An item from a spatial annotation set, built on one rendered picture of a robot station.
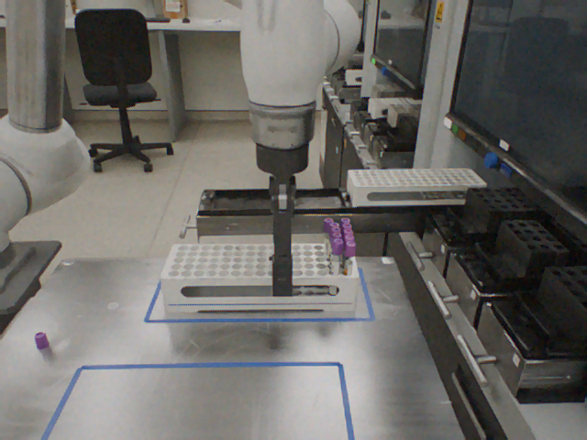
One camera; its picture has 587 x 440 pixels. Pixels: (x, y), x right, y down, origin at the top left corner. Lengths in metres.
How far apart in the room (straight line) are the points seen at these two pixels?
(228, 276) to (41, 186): 0.59
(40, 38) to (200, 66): 3.58
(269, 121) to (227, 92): 4.01
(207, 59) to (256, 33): 3.99
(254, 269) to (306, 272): 0.08
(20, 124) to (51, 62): 0.15
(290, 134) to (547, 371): 0.49
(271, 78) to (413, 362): 0.41
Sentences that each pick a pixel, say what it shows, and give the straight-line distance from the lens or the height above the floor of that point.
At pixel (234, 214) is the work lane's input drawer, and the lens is 1.07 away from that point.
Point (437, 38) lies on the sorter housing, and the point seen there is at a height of 1.13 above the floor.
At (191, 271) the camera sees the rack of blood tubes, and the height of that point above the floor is 0.88.
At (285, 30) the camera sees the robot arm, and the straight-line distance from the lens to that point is 0.59.
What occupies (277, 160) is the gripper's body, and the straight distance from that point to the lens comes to 0.64.
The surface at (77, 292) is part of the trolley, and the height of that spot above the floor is 0.82.
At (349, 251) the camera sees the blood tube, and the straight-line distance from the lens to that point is 0.70.
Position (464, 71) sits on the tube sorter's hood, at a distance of 1.14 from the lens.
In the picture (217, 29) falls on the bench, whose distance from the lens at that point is 3.84.
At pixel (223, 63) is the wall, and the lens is 4.59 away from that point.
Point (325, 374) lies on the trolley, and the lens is 0.66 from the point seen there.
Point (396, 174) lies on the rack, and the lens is 1.16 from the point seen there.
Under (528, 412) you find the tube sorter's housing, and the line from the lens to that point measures 0.81.
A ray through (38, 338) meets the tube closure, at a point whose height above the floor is 0.84.
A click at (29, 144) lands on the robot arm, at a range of 1.16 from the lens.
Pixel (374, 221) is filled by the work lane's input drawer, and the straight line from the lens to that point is 1.09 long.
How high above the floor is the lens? 1.29
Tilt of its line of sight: 28 degrees down
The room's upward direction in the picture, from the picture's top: 1 degrees clockwise
